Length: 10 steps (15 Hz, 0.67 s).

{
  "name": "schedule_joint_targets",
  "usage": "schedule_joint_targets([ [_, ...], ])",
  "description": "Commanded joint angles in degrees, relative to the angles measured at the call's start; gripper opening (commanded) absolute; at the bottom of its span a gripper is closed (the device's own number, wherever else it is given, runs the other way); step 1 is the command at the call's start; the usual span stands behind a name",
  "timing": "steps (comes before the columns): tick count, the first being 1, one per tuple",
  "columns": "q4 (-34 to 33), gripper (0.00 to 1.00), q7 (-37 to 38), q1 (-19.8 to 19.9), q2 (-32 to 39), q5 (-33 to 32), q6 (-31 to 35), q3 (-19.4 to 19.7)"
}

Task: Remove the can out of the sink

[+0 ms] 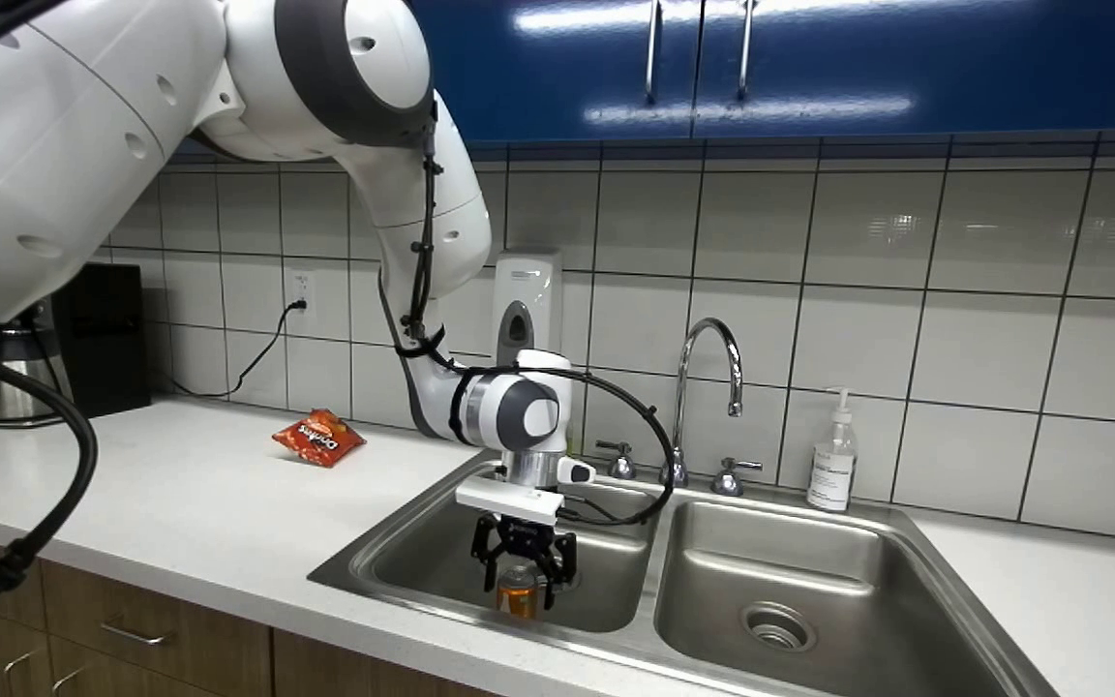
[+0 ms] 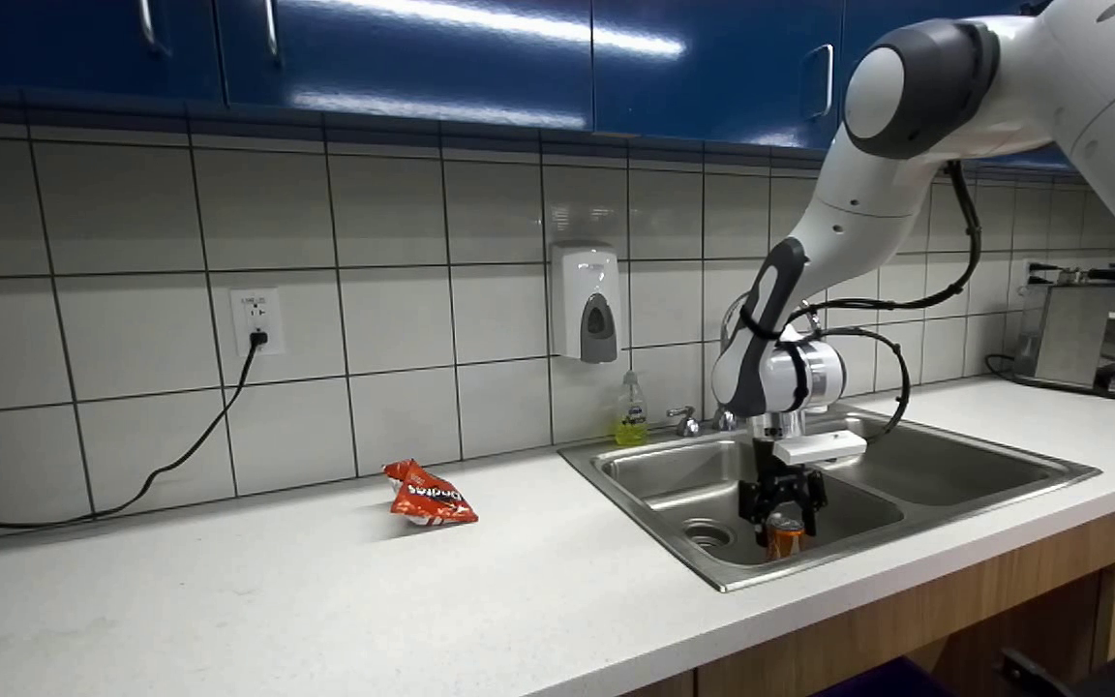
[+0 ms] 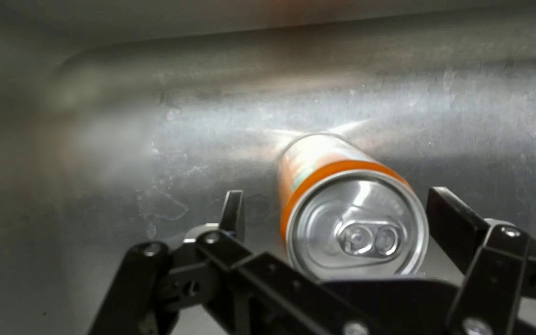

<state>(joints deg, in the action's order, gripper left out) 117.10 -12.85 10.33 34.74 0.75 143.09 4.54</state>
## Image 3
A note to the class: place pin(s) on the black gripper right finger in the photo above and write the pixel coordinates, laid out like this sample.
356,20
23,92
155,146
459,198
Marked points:
492,273

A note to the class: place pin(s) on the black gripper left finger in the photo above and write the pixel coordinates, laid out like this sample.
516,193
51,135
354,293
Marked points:
219,273

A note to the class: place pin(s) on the orange soda can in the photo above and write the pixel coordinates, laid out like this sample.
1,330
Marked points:
354,235

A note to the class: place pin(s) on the stainless steel double sink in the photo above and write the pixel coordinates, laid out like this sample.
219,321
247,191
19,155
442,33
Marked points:
157,124

